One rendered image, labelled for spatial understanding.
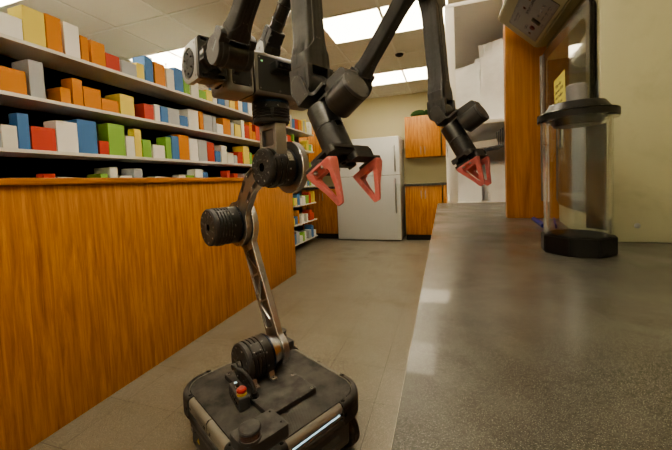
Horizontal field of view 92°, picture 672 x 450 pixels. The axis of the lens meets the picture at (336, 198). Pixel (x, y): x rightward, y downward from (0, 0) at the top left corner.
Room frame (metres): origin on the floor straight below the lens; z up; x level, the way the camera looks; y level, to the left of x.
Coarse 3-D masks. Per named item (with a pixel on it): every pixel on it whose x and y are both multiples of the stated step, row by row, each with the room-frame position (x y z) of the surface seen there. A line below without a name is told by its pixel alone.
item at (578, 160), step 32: (544, 128) 0.54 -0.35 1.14; (576, 128) 0.49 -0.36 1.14; (608, 128) 0.49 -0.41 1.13; (544, 160) 0.54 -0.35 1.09; (576, 160) 0.49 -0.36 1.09; (608, 160) 0.49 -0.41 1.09; (544, 192) 0.54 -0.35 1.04; (576, 192) 0.49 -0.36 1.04; (608, 192) 0.49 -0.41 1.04; (544, 224) 0.54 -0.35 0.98; (576, 224) 0.49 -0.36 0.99; (608, 224) 0.49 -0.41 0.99
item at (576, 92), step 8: (568, 88) 0.53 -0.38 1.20; (576, 88) 0.52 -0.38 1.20; (584, 88) 0.52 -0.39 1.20; (568, 96) 0.53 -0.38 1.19; (576, 96) 0.52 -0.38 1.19; (584, 96) 0.52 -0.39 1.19; (560, 104) 0.51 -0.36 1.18; (568, 104) 0.50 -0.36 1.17; (576, 104) 0.49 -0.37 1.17; (584, 104) 0.49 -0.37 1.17; (592, 104) 0.49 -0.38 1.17; (600, 104) 0.48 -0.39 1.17
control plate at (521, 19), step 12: (528, 0) 0.76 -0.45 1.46; (540, 0) 0.73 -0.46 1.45; (552, 0) 0.70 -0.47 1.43; (516, 12) 0.83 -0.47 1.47; (528, 12) 0.79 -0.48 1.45; (552, 12) 0.73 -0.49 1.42; (516, 24) 0.88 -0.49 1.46; (528, 24) 0.83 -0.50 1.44; (540, 24) 0.80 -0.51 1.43; (528, 36) 0.88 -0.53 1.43
